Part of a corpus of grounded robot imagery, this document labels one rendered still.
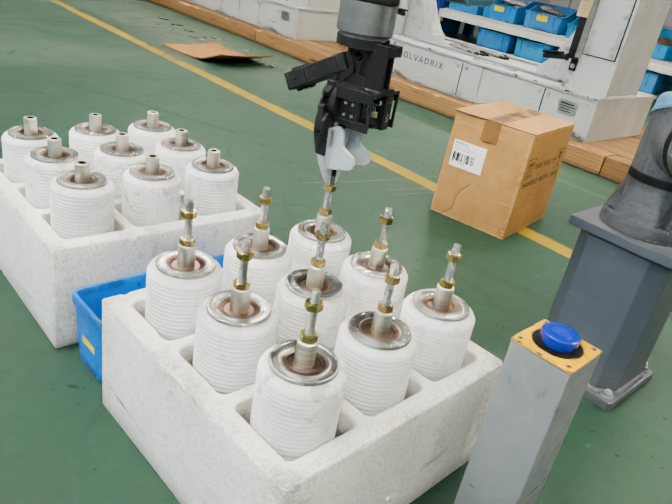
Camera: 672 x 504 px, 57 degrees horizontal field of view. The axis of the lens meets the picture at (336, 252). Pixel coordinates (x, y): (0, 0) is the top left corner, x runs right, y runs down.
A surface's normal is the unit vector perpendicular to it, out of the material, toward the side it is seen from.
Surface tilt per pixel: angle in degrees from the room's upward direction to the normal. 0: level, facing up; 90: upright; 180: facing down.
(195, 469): 90
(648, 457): 0
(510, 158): 90
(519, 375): 90
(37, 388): 0
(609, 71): 90
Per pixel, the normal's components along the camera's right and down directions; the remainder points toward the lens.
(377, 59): -0.57, 0.29
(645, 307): -0.07, 0.44
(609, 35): -0.74, 0.18
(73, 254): 0.65, 0.44
